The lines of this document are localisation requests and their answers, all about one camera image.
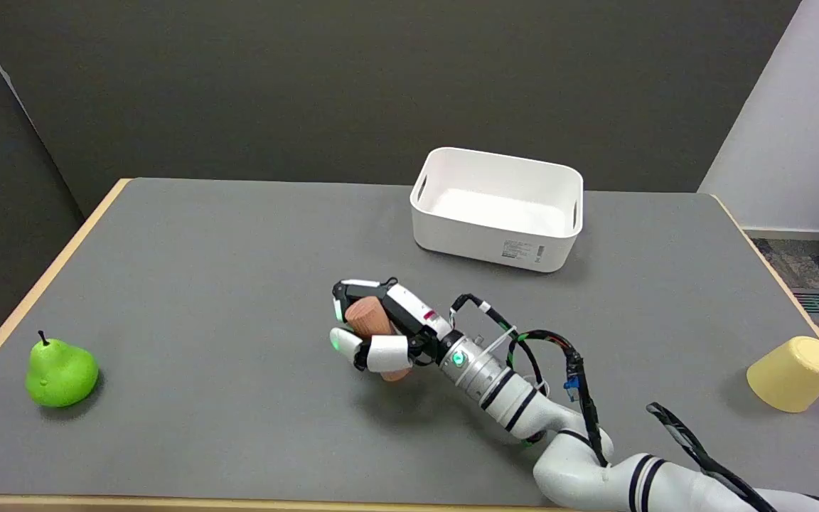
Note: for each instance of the yellow cup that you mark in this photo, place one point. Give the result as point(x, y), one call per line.
point(793, 374)

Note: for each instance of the green pear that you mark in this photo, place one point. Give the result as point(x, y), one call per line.
point(60, 372)

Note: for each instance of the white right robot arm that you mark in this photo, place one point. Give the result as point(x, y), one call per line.
point(523, 405)

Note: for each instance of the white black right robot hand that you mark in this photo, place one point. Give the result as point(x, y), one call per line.
point(409, 313)

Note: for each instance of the white plastic box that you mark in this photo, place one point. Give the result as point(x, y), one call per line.
point(498, 210)

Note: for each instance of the wooden cylinder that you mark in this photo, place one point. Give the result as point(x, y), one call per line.
point(370, 321)

